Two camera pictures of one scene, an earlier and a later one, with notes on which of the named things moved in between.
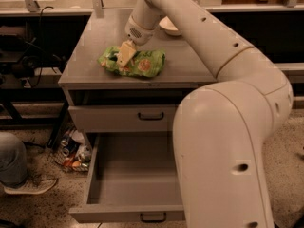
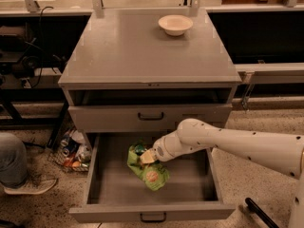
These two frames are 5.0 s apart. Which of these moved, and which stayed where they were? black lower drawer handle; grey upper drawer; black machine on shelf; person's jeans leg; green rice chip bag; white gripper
Moved: white gripper; green rice chip bag
Stayed: grey upper drawer; black machine on shelf; person's jeans leg; black lower drawer handle
